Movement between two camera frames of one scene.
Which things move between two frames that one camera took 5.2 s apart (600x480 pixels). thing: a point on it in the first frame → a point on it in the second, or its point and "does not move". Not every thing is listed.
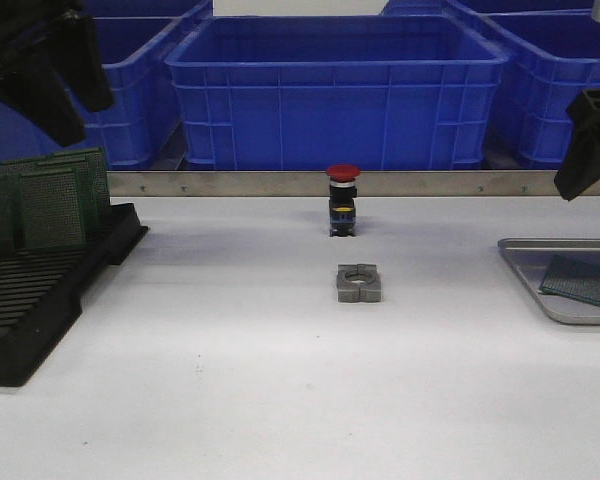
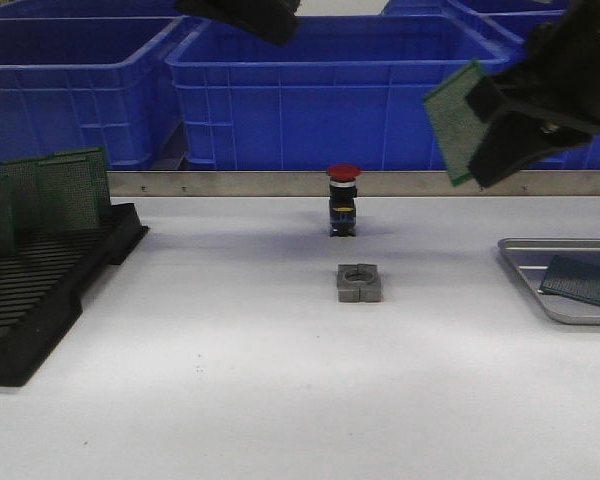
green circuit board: (53, 209) → (453, 122)
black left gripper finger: (81, 61) → (272, 20)
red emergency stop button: (343, 191) does not move
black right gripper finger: (594, 146) → (509, 144)
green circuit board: (586, 281) does not move
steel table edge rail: (313, 183) does not move
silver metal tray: (532, 257) does not move
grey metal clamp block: (358, 283) does not move
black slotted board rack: (28, 301) does not move
